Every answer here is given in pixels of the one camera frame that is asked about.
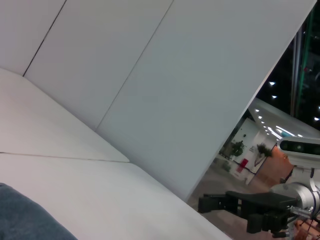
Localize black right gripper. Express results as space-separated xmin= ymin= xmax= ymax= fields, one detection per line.
xmin=197 ymin=190 xmax=298 ymax=235

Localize blue denim shorts with print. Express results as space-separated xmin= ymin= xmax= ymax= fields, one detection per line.
xmin=0 ymin=182 xmax=79 ymax=240

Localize green potted plant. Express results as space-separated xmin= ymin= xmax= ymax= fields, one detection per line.
xmin=253 ymin=142 xmax=273 ymax=168
xmin=229 ymin=140 xmax=246 ymax=159

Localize silver right camera mount bracket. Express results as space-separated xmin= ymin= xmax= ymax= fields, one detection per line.
xmin=291 ymin=163 xmax=320 ymax=193

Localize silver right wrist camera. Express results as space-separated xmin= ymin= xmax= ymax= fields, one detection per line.
xmin=276 ymin=136 xmax=320 ymax=168

